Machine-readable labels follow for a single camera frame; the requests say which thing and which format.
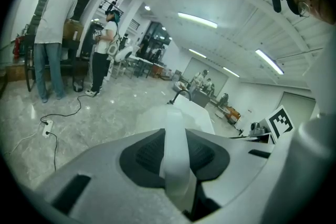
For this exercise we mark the red fire extinguisher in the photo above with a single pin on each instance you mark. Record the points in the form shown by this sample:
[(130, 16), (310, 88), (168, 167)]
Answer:
[(17, 47)]

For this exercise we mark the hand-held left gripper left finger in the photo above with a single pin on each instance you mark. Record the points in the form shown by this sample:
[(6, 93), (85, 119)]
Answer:
[(105, 178)]

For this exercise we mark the long ceiling light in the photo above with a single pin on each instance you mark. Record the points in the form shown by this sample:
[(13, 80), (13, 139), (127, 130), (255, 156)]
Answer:
[(269, 61), (231, 72), (197, 20), (197, 53)]

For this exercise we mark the person's grey shirt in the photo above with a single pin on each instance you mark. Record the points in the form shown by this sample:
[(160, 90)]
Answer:
[(315, 160)]

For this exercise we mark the black slatted chair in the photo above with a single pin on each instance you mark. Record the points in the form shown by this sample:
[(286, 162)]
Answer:
[(29, 65)]

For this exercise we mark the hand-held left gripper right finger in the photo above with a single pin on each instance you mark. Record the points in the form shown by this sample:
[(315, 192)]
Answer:
[(236, 165)]

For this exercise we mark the white power strip with plugs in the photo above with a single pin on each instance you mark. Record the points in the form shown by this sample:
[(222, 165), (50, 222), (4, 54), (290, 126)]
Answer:
[(47, 128)]

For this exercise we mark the black trash bin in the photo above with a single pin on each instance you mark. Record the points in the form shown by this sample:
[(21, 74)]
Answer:
[(78, 84)]

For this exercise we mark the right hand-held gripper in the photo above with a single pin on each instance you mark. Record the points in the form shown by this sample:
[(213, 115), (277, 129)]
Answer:
[(279, 123)]

